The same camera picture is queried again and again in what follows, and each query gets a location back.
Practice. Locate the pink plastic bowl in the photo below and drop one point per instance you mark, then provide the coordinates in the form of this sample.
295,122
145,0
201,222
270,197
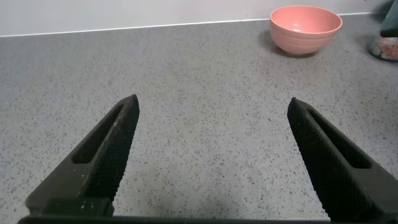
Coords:
304,37

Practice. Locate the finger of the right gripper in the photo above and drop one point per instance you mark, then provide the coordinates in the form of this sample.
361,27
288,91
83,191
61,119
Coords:
391,21

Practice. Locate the clear blue ribbed cup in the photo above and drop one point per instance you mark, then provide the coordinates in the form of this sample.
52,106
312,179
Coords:
377,56

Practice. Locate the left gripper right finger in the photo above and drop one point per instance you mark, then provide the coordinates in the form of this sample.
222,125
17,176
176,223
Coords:
342,186

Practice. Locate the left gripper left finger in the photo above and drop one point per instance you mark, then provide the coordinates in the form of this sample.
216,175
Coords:
93,174

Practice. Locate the red and white small solids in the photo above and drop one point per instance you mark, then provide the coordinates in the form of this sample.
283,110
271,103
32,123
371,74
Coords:
388,46

